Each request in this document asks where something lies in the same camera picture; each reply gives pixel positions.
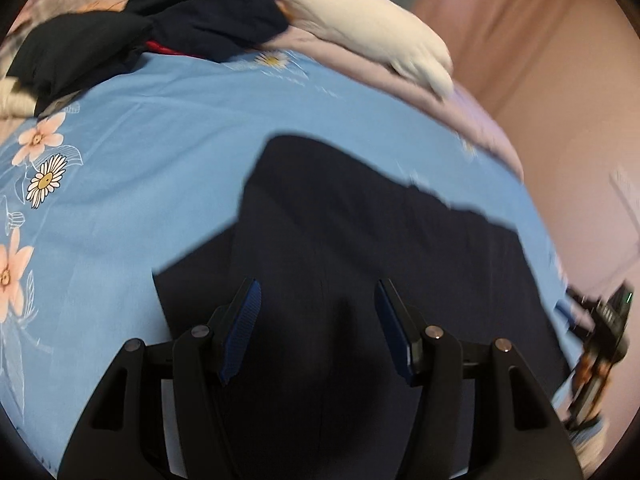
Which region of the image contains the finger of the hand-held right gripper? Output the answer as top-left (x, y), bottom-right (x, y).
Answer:
top-left (555, 285), bottom-right (601, 333)

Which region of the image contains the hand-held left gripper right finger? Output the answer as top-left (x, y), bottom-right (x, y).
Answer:
top-left (374, 278), bottom-right (586, 480)

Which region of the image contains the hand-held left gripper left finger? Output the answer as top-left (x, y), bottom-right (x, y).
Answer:
top-left (57, 277), bottom-right (263, 480)

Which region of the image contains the navy zip jacket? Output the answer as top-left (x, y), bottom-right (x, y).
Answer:
top-left (152, 134), bottom-right (576, 480)

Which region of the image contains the blue floral bedsheet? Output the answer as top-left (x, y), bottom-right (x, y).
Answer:
top-left (0, 45), bottom-right (596, 466)

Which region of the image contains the pale pink quilt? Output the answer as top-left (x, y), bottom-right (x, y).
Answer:
top-left (270, 27), bottom-right (526, 186)

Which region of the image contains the pink curtain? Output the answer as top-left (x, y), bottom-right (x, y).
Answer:
top-left (414, 0), bottom-right (606, 113)

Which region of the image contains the white fluffy blanket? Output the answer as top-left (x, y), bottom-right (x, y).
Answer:
top-left (277, 0), bottom-right (456, 103)

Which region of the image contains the black crumpled garment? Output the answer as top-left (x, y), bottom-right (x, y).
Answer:
top-left (6, 12), bottom-right (155, 117)

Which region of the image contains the navy crumpled garment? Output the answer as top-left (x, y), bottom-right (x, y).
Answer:
top-left (125, 0), bottom-right (292, 61)

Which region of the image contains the white crumpled cloth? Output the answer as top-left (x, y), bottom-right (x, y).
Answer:
top-left (0, 79), bottom-right (37, 120)

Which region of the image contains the white wall socket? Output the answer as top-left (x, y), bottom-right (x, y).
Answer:
top-left (609, 164), bottom-right (640, 203)

